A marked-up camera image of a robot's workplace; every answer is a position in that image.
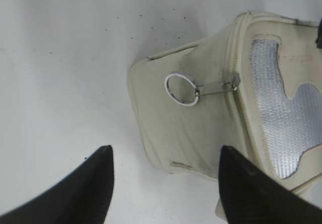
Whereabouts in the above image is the silver ring zipper pull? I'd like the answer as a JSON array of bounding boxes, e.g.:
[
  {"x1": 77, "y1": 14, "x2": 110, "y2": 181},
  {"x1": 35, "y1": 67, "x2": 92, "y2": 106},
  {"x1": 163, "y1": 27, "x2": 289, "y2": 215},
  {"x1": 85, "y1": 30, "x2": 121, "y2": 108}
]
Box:
[{"x1": 164, "y1": 71, "x2": 241, "y2": 107}]

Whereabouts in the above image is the cream fabric zipper bag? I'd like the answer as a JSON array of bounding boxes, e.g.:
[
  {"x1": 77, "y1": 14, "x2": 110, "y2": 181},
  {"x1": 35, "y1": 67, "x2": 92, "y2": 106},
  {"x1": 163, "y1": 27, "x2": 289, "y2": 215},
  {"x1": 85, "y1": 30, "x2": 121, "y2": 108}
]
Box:
[{"x1": 128, "y1": 11, "x2": 321, "y2": 205}]

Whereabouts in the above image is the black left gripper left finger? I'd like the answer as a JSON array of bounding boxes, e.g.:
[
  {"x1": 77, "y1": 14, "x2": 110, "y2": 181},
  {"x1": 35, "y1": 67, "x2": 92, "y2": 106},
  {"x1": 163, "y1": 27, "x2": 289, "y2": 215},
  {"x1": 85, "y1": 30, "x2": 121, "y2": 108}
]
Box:
[{"x1": 1, "y1": 145, "x2": 115, "y2": 223}]

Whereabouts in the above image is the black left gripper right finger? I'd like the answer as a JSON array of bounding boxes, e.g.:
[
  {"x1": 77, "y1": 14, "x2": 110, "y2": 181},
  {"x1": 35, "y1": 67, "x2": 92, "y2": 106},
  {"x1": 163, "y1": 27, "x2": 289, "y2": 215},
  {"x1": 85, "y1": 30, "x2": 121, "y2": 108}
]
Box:
[{"x1": 218, "y1": 145, "x2": 321, "y2": 223}]

